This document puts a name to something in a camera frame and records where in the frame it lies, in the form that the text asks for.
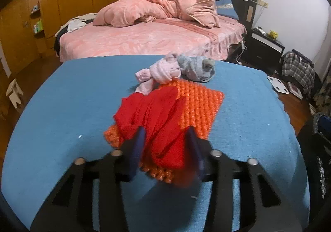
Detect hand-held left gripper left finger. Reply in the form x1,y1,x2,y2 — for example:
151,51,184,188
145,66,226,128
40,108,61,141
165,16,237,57
30,126,146,232

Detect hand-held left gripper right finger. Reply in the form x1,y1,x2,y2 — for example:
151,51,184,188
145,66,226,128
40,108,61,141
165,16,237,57
186,126,303,232

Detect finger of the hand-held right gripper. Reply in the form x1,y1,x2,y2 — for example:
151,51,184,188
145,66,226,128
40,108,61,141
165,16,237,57
318,114,331,142

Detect red cloth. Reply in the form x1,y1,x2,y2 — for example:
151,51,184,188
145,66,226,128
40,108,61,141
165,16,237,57
113,87,199,187

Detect orange knitted mat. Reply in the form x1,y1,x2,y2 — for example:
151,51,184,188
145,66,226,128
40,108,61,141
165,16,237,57
103,78,225,184

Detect dark floral curtain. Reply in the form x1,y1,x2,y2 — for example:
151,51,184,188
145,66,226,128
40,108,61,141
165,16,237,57
312,67,331,116

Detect white and red scale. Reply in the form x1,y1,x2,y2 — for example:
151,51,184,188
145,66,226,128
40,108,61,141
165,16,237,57
289,82,303,98

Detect plaid cloth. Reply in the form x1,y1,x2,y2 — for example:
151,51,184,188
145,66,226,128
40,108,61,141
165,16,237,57
281,51,315,98

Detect white bathroom scale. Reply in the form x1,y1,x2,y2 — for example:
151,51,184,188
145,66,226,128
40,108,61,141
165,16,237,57
267,76,289,94

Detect dark jacket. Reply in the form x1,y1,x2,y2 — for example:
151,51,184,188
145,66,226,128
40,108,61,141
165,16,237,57
292,50,314,67

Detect pink socks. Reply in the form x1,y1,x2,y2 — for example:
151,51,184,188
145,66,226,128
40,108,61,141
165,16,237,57
134,52,181,95

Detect grey socks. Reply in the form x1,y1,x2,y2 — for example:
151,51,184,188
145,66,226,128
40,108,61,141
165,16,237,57
176,54,216,83

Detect dark nightstand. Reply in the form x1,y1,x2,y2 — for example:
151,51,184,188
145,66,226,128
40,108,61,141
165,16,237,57
242,28,285,72

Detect pink bed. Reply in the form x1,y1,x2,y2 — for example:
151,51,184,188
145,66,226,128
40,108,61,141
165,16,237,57
59,16,247,63

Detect small wooden stool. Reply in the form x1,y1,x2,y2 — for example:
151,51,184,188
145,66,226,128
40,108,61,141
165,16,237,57
6,79,24,107

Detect pile of light clothes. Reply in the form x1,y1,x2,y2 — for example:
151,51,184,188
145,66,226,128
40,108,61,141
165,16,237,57
55,13,97,33

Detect pink duvet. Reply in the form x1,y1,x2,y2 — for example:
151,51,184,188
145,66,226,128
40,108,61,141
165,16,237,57
93,0,220,28

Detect blue pillow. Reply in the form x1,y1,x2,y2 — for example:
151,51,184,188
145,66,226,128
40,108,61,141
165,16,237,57
215,0,240,20

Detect dark bed headboard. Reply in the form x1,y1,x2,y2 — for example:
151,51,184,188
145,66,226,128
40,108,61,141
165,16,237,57
157,0,259,33

